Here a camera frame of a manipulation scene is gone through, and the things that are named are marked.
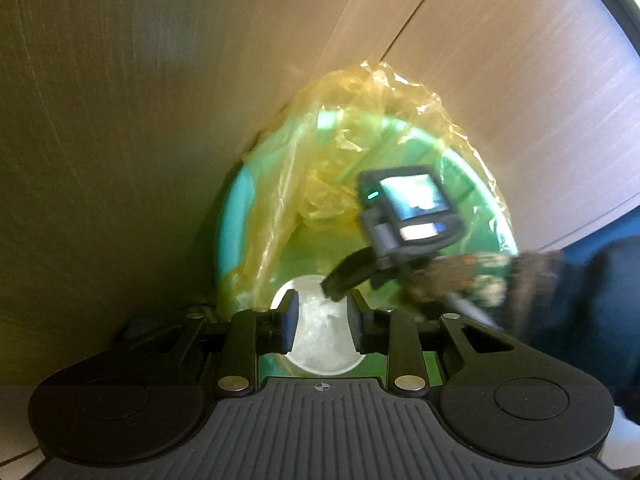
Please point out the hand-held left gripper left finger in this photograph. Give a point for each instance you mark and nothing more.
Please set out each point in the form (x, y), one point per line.
(289, 320)

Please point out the green trash bin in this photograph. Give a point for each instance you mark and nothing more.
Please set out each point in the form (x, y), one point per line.
(235, 220)

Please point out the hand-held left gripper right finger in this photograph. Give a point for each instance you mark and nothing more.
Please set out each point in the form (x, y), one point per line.
(353, 322)

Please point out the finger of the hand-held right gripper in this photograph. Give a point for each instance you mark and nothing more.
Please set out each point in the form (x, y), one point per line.
(347, 277)

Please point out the yellow plastic bin bag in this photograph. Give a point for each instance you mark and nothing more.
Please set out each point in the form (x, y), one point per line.
(280, 200)

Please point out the person's right forearm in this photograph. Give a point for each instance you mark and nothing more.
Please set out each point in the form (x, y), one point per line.
(575, 300)

